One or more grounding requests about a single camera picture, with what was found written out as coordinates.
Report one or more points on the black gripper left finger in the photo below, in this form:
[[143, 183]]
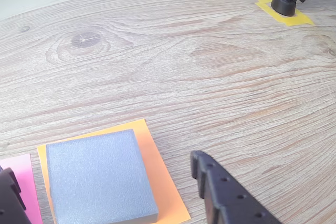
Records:
[[10, 203]]

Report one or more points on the pink paper sheet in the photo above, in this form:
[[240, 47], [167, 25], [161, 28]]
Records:
[[26, 182]]

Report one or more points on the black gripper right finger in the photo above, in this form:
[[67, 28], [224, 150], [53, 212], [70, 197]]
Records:
[[231, 197]]

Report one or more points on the large grey square block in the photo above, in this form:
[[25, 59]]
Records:
[[99, 176]]

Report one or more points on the yellow tape piece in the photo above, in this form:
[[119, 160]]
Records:
[[302, 20]]

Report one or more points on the orange paper sheet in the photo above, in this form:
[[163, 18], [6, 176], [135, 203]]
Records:
[[162, 182]]

